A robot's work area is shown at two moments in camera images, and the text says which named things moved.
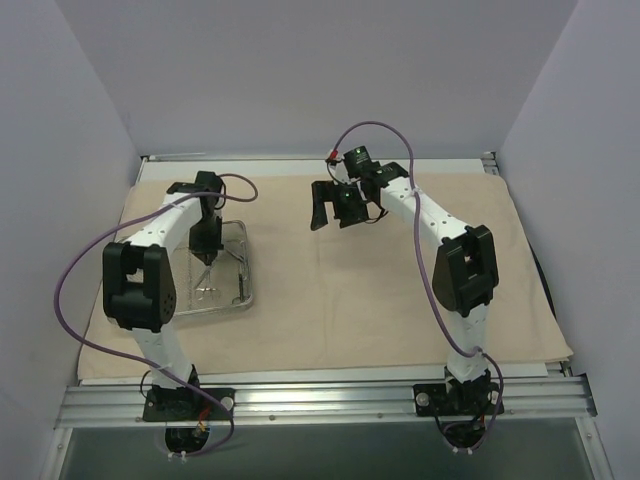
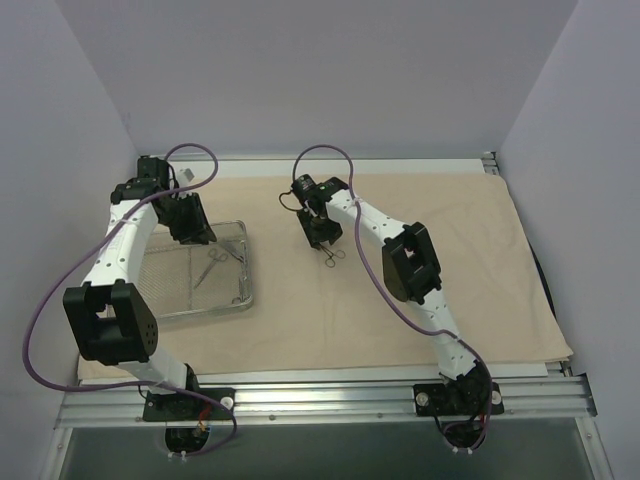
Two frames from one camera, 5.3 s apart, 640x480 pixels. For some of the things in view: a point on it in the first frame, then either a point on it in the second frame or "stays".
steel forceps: x=241 y=285 → x=235 y=252
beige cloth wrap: x=363 y=292 stays
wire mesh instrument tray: x=225 y=284 stays
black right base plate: x=474 y=398 stays
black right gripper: x=338 y=206 → x=320 y=232
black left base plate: x=186 y=405 stays
